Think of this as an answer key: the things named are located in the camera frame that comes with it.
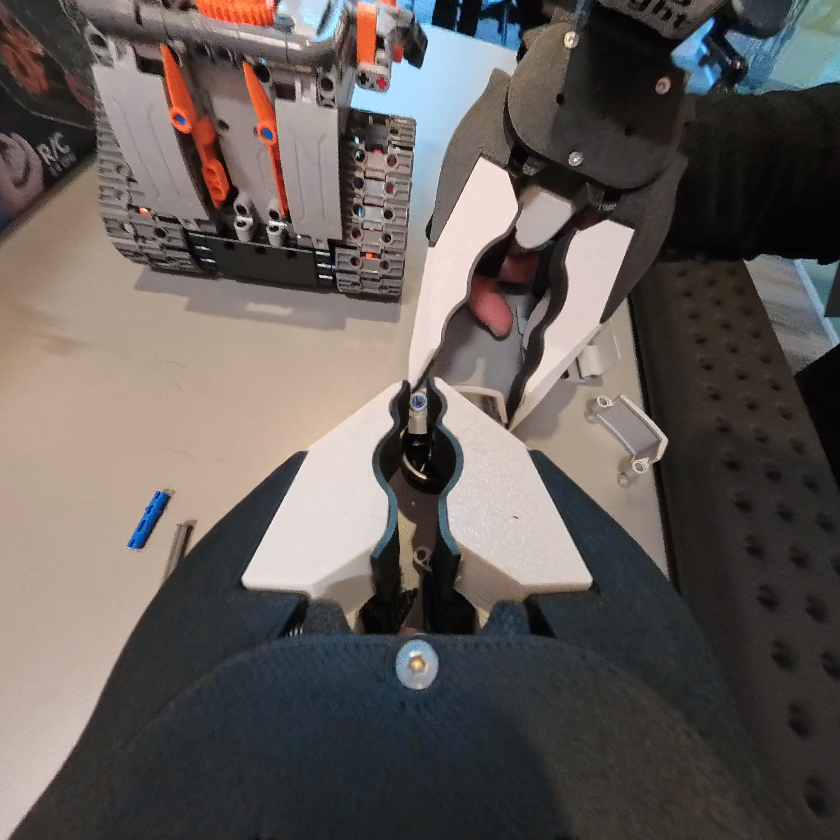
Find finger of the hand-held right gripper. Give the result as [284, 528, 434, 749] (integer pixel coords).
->
[409, 158, 527, 397]
[504, 214, 640, 433]

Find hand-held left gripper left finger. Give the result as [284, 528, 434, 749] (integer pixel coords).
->
[243, 381, 410, 613]

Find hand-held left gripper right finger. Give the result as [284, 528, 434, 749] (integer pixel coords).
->
[428, 378, 594, 607]

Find black toy wheel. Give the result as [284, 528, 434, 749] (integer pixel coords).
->
[394, 434, 456, 497]

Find grey connector pin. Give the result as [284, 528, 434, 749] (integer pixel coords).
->
[403, 384, 434, 442]

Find grey orange tracked toy robot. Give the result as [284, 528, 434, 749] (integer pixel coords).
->
[82, 0, 429, 301]

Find black connector pin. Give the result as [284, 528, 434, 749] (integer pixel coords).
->
[163, 520, 199, 573]

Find grey curved toy part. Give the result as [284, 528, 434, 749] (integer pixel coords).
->
[583, 390, 674, 477]

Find blue connector pin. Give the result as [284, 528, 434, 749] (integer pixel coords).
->
[126, 489, 175, 551]

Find black foam pad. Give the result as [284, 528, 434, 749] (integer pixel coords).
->
[630, 256, 840, 840]

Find blue robot kit box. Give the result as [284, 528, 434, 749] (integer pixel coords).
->
[0, 0, 101, 240]

